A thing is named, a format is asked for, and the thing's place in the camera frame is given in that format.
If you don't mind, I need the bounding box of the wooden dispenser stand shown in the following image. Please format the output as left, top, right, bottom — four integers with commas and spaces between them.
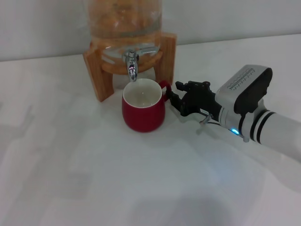
82, 32, 177, 103

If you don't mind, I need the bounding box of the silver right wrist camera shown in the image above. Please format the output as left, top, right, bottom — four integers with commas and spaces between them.
215, 65, 273, 116

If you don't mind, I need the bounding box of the chrome dispenser faucet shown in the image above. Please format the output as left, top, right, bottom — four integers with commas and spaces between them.
121, 46, 158, 82

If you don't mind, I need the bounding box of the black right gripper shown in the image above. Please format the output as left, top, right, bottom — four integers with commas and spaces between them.
168, 81, 223, 123

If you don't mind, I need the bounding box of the red ceramic cup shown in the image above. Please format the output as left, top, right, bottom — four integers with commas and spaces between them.
121, 79, 173, 133

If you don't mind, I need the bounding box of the glass beverage dispenser jar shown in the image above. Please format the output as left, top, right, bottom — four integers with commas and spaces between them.
87, 0, 163, 71

